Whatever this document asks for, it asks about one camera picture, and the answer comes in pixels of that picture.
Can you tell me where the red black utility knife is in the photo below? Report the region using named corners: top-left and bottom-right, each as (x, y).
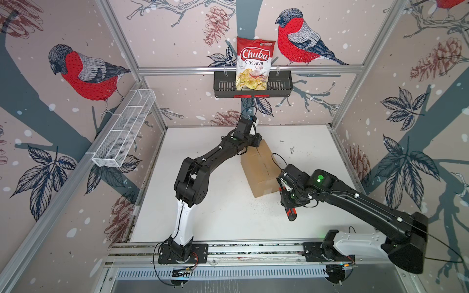
top-left (285, 207), bottom-right (298, 222)

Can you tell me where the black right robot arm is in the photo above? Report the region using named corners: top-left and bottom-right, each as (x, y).
top-left (277, 164), bottom-right (429, 274)

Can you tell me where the brown cardboard express box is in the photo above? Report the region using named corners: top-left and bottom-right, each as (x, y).
top-left (241, 139), bottom-right (280, 198)

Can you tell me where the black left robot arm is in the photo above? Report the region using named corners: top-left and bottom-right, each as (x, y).
top-left (160, 115), bottom-right (262, 263)

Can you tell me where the black wire wall basket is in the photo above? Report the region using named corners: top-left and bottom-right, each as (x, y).
top-left (214, 69), bottom-right (293, 98)

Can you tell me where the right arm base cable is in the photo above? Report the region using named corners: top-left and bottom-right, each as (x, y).
top-left (298, 241), bottom-right (357, 285)

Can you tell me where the white mesh wall shelf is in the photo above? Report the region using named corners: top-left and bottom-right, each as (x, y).
top-left (92, 89), bottom-right (156, 168)

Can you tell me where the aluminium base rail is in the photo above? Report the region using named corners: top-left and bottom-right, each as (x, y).
top-left (103, 241), bottom-right (407, 286)

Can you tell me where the Chuba cassava chips bag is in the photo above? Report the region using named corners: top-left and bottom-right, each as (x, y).
top-left (235, 37), bottom-right (276, 90)

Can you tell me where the left arm base cable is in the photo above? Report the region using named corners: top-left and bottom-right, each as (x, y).
top-left (151, 239), bottom-right (200, 288)

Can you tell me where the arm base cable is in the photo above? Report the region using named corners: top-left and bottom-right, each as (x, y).
top-left (151, 239), bottom-right (200, 288)
top-left (298, 241), bottom-right (357, 285)

